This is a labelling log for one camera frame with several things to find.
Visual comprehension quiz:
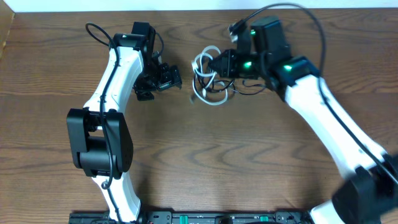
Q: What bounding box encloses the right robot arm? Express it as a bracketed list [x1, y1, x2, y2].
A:
[208, 16, 397, 223]

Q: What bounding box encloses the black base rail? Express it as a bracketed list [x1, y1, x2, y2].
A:
[68, 208, 312, 224]

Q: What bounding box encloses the white usb cable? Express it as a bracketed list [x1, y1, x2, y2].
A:
[190, 45, 229, 106]

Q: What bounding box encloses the black usb cable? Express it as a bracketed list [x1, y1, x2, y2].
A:
[192, 70, 268, 96]

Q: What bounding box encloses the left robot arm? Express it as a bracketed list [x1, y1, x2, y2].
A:
[66, 22, 182, 223]

